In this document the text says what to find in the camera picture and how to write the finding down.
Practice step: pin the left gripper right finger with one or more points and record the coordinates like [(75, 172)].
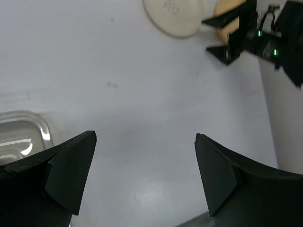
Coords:
[(241, 192)]

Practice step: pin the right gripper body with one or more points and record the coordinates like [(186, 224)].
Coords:
[(282, 45)]

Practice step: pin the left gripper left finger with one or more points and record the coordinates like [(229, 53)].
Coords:
[(46, 189)]

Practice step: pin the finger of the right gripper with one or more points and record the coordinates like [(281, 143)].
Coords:
[(222, 20), (223, 54)]

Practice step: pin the cream plastic plate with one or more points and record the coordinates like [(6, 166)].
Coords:
[(177, 18)]

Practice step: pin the clear plastic bin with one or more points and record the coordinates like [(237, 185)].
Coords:
[(22, 134)]

